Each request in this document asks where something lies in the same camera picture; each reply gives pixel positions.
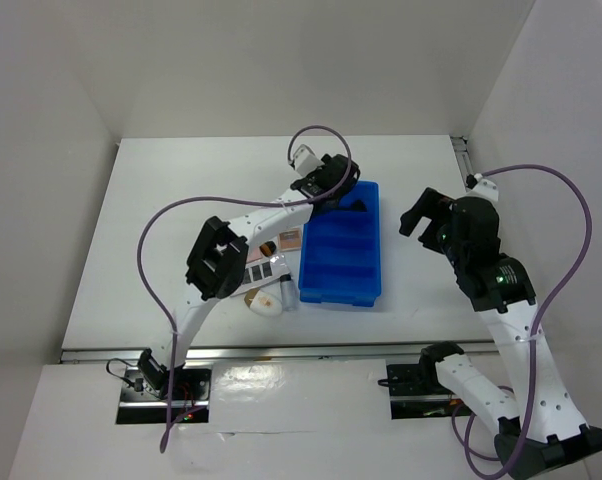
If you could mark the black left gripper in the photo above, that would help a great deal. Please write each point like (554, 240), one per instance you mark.
(326, 158)

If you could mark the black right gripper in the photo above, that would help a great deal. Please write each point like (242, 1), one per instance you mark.
(437, 206)

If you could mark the pink blush compact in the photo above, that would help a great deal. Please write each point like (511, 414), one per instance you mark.
(290, 240)

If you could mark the short kabuki makeup brush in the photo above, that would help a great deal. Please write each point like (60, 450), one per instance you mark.
(268, 249)

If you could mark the black eyeshadow palette pack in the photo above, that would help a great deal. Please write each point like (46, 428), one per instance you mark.
(263, 272)

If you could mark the clear small bottle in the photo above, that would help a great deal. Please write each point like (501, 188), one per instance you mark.
(289, 296)

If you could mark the white egg-shaped foundation bottle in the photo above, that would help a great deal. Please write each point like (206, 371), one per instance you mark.
(263, 303)

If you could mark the pink paper packet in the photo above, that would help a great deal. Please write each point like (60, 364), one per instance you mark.
(256, 255)

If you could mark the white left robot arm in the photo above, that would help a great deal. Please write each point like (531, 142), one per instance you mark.
(216, 263)

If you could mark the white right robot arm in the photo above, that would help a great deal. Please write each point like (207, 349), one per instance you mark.
(535, 425)

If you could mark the blue plastic organizer tray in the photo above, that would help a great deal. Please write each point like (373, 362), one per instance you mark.
(340, 259)

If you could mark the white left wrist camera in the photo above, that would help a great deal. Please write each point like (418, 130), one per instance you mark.
(303, 161)

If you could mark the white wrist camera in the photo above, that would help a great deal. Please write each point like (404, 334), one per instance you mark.
(303, 161)
(481, 187)

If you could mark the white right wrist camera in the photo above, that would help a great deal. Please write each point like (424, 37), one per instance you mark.
(481, 187)

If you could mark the aluminium rail right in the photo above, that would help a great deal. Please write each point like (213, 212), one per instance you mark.
(462, 155)

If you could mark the aluminium rail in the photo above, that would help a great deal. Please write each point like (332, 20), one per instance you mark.
(462, 155)
(259, 353)

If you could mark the aluminium rail front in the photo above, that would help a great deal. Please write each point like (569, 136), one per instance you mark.
(259, 353)

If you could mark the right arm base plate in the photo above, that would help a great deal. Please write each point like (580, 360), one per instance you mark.
(412, 397)

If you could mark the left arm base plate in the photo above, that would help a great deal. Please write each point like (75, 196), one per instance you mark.
(140, 404)

